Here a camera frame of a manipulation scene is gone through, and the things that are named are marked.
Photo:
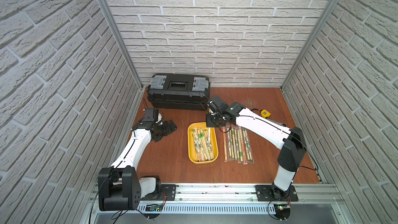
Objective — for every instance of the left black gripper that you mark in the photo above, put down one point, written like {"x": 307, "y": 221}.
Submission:
{"x": 166, "y": 127}

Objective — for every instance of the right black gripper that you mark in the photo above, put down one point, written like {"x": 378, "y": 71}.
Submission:
{"x": 209, "y": 122}

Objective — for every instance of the yellow plastic storage box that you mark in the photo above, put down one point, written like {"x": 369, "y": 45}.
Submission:
{"x": 191, "y": 151}

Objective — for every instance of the chopsticks pair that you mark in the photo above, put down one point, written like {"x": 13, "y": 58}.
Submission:
{"x": 242, "y": 144}
{"x": 247, "y": 147}
{"x": 225, "y": 142}
{"x": 238, "y": 137}
{"x": 235, "y": 144}
{"x": 230, "y": 146}

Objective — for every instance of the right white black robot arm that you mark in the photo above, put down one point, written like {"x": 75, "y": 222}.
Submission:
{"x": 290, "y": 142}

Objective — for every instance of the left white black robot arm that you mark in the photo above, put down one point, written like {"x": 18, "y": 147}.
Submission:
{"x": 119, "y": 188}

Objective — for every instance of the wrapped chopsticks pile in box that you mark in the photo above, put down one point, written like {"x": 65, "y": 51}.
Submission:
{"x": 204, "y": 150}

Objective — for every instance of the black plastic toolbox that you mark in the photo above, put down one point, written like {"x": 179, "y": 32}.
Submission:
{"x": 179, "y": 91}

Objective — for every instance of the silver metal wrench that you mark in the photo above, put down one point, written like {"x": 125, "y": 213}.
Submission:
{"x": 282, "y": 124}

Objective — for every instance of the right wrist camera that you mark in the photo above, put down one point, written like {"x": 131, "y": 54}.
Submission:
{"x": 217, "y": 105}

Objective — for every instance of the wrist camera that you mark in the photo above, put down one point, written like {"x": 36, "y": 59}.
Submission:
{"x": 217, "y": 105}
{"x": 151, "y": 115}

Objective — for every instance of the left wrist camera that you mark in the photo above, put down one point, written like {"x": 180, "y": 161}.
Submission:
{"x": 151, "y": 115}

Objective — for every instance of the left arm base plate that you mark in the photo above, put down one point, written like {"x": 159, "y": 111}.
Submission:
{"x": 168, "y": 192}

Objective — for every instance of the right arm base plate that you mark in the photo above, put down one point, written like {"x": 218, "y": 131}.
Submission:
{"x": 267, "y": 193}

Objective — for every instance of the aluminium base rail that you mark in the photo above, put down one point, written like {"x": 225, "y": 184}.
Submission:
{"x": 222, "y": 198}

